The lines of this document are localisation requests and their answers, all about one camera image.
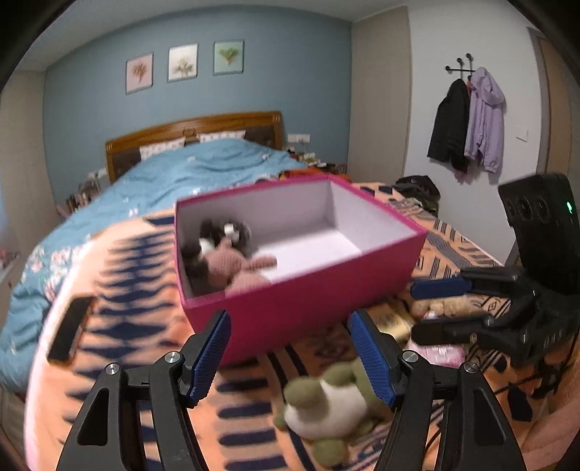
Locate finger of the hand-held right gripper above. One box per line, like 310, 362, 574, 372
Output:
410, 266, 538, 300
411, 299, 538, 349

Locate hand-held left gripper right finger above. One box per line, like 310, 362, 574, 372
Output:
347, 309, 529, 471

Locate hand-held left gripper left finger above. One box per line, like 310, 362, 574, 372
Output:
57, 309, 233, 471

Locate pink brocade pouch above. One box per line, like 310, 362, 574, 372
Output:
408, 345, 465, 367

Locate green and white plush toy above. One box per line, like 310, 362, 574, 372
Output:
274, 358, 395, 467

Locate pink cardboard box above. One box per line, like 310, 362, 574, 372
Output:
174, 173, 429, 367

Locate pink crocheted plush toy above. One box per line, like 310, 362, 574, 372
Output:
202, 240, 278, 297

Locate pile of dark clothes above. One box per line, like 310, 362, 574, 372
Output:
394, 174, 441, 216

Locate orange patterned blanket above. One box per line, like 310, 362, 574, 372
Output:
22, 181, 580, 471

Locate brown bear plush toy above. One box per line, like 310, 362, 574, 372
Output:
181, 220, 254, 291

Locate wooden door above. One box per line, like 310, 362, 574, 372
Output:
528, 27, 580, 182

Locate purple jacket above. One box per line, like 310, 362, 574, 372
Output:
463, 67, 506, 174

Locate black flat rectangular object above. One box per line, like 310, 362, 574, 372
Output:
46, 295, 94, 363

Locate black jacket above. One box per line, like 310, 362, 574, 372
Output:
427, 78, 472, 174

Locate orange garment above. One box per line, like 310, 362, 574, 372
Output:
278, 167, 352, 182

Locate blue floral quilt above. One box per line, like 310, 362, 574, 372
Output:
0, 138, 309, 390

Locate bedside clutter of bottles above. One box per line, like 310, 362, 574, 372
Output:
287, 145, 327, 166

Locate bedside clutter of small items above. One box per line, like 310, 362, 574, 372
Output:
57, 174, 100, 216

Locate white patterned pillow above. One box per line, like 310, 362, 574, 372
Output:
198, 130, 248, 146
140, 138, 186, 159

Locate wooden bed headboard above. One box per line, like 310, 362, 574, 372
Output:
105, 111, 285, 184

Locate pink framed plant picture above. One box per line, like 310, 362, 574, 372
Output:
125, 52, 155, 95

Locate white framed plant picture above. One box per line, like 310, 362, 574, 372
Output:
167, 43, 199, 83

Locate green framed plant picture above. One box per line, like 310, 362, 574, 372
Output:
213, 40, 246, 76

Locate black wall coat hook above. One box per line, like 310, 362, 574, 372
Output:
446, 53, 476, 82

